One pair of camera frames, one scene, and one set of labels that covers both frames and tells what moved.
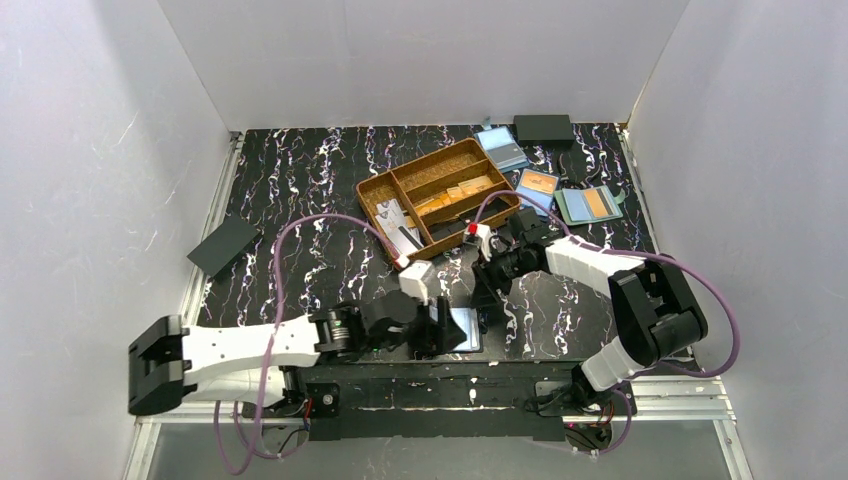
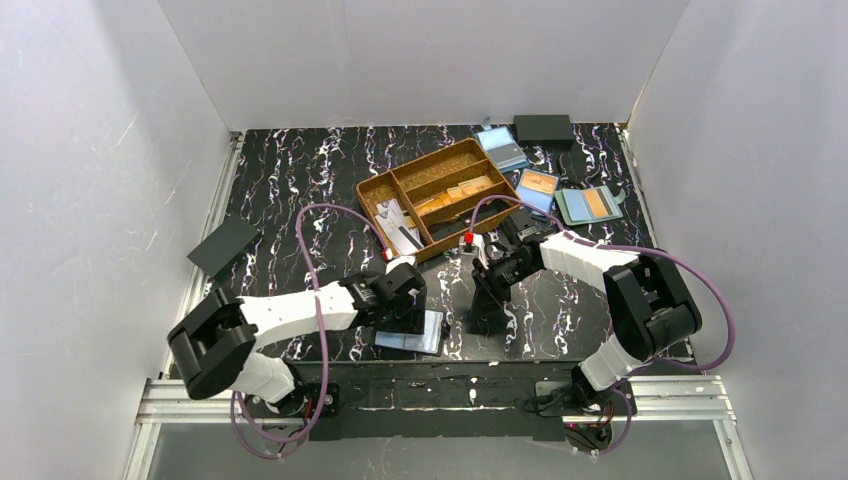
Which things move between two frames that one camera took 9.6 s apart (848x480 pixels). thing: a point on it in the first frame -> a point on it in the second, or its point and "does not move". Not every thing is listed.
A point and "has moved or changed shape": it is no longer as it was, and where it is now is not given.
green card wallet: (589, 204) does not move
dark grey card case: (217, 251) does not move
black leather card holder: (469, 319) has moved or changed shape
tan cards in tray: (453, 194) does not move
